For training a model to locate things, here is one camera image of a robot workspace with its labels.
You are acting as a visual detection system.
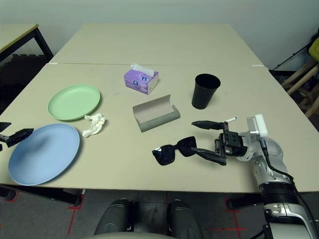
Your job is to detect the purple tissue box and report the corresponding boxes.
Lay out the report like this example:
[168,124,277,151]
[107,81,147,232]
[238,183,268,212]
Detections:
[124,69,159,95]

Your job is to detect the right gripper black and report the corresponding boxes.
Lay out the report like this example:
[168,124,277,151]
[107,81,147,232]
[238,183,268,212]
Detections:
[190,120,247,166]

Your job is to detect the dark grey left robot leg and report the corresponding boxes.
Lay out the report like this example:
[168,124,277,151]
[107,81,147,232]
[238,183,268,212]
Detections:
[94,198,137,236]

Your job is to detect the black plastic cup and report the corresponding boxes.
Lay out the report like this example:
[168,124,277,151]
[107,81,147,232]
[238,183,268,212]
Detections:
[191,73,221,110]

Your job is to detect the green plastic plate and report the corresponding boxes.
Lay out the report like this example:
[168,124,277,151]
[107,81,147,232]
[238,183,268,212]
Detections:
[47,84,102,122]

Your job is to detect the dark grey robot leg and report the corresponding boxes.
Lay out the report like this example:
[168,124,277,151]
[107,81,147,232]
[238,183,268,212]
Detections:
[166,199,204,239]
[94,198,137,236]

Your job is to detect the white tissue sheet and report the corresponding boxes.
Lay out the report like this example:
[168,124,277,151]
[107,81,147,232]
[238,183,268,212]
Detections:
[130,63,155,77]

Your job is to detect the black sunglasses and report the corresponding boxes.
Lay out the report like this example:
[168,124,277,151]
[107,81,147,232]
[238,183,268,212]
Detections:
[152,135,199,167]

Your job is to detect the blue plastic plate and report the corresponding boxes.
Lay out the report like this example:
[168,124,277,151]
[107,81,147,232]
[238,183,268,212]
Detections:
[8,123,81,186]

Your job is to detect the beige side table black frame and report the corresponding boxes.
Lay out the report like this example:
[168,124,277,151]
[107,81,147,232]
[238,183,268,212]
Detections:
[0,23,54,65]

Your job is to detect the green seat wooden stool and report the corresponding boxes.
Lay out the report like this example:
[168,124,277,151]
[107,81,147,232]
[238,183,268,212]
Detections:
[281,37,319,119]

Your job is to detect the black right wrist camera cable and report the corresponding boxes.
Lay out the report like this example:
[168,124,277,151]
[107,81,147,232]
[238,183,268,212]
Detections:
[259,138,319,239]

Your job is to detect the dark grey right robot leg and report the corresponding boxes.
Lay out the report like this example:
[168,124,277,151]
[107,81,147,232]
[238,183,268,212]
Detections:
[166,199,204,239]

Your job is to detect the thin black pole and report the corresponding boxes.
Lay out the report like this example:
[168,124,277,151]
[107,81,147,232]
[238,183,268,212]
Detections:
[273,37,319,70]

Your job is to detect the grey glasses case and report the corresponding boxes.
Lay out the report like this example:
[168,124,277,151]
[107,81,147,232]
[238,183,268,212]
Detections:
[132,94,181,133]

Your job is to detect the black foam floor mat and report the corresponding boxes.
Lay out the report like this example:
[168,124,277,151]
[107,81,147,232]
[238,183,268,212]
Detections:
[0,53,52,115]

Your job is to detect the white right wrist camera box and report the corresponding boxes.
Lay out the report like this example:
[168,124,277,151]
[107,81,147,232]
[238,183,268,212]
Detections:
[246,114,269,140]

